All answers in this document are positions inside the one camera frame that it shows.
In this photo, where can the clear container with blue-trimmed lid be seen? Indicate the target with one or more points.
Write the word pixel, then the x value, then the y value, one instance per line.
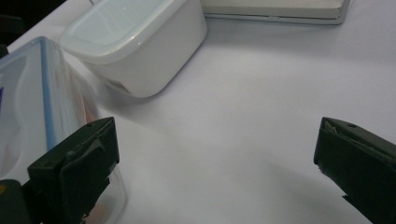
pixel 31 93

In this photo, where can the white plastic container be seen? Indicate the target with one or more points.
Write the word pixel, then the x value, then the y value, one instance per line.
pixel 149 56

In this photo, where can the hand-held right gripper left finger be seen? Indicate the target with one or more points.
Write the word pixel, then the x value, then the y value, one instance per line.
pixel 81 161

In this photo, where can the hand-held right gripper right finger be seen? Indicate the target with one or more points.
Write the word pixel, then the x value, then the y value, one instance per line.
pixel 358 165

